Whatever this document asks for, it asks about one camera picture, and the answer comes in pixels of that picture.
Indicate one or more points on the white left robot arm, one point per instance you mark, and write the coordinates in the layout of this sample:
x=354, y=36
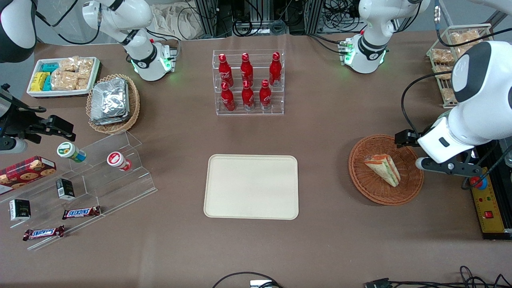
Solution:
x=480, y=120

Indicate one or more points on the red cola bottle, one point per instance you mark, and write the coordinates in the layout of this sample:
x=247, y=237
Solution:
x=248, y=96
x=246, y=70
x=228, y=98
x=274, y=70
x=224, y=70
x=264, y=96

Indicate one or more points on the green lid cup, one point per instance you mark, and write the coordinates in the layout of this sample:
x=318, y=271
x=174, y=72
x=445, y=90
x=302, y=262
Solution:
x=68, y=151

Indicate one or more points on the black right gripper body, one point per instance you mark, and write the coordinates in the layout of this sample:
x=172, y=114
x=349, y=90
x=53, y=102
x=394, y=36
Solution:
x=22, y=122

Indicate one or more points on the silver foil pack stack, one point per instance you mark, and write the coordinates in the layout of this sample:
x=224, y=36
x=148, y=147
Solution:
x=108, y=102

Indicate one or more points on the small black carton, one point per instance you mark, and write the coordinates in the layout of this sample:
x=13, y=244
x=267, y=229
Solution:
x=20, y=210
x=65, y=189

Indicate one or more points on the red lid cup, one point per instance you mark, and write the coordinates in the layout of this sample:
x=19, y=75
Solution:
x=116, y=160

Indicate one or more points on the yellow snack pack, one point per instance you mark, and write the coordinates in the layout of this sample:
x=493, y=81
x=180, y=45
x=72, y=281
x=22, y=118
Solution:
x=39, y=81

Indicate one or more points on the clear rice cracker bag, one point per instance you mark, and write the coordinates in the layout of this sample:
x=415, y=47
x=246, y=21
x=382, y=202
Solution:
x=86, y=66
x=68, y=64
x=82, y=81
x=64, y=80

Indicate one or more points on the white rectangular snack tray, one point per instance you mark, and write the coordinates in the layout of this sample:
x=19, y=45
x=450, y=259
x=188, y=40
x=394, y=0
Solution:
x=64, y=92

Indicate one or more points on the beige plastic tray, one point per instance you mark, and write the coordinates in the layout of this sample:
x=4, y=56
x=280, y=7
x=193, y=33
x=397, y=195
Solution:
x=251, y=187

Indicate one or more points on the clear acrylic step display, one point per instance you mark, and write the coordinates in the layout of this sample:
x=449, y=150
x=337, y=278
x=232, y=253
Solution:
x=104, y=188

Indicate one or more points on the clear acrylic bottle rack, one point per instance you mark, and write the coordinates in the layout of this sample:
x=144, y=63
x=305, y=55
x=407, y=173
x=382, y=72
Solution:
x=250, y=112

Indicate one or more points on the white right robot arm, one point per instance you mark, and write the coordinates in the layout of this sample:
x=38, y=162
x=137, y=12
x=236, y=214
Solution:
x=144, y=56

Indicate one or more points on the red tartan cookie box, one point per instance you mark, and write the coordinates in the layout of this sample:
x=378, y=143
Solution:
x=26, y=174

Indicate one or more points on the teal snack pack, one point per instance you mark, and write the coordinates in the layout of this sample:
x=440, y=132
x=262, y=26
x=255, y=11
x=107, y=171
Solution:
x=47, y=84
x=50, y=67

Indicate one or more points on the beige cloth bag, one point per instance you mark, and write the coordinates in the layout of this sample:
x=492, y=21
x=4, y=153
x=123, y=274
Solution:
x=172, y=20

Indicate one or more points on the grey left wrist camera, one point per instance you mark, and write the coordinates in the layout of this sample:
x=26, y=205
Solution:
x=444, y=167

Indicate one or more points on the light wicker basket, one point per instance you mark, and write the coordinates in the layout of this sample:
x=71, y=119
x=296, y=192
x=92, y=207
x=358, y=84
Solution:
x=134, y=104

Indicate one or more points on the red emergency stop button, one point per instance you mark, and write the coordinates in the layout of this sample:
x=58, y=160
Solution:
x=478, y=182

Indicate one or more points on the brown wicker basket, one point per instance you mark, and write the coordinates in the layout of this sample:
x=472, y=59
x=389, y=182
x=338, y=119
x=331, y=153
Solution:
x=376, y=188

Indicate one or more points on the snickers bar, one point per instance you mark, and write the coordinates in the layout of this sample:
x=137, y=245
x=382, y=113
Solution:
x=81, y=212
x=43, y=233

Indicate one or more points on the wrapped bread pack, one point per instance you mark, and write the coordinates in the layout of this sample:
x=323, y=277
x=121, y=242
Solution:
x=442, y=56
x=448, y=96
x=464, y=37
x=443, y=72

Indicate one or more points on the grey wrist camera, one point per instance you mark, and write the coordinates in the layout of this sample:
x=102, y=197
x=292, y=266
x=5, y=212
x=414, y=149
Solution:
x=444, y=167
x=10, y=146

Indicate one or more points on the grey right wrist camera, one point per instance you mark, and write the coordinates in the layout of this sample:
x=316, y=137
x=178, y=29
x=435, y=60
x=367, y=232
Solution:
x=10, y=146

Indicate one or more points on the yellow control box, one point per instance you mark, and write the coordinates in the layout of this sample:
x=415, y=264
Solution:
x=490, y=208

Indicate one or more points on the grey aluminium frame post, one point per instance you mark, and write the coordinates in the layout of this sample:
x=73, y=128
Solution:
x=210, y=18
x=314, y=16

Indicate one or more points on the wrapped triangle sandwich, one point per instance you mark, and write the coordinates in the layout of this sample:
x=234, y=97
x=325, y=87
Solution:
x=384, y=168

